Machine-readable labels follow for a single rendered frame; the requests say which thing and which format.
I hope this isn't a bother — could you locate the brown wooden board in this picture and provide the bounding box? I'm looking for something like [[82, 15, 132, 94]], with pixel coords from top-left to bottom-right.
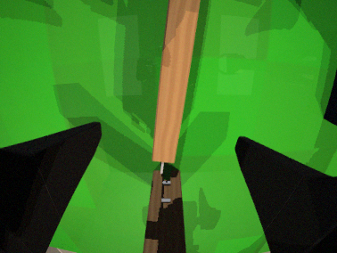
[[152, 0, 201, 173]]

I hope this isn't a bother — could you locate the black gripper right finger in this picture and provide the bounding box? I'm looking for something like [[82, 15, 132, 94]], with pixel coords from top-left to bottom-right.
[[235, 136, 337, 253]]

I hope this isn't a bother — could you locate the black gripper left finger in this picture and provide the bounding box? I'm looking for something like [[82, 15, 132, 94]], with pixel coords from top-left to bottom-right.
[[0, 122, 101, 253]]

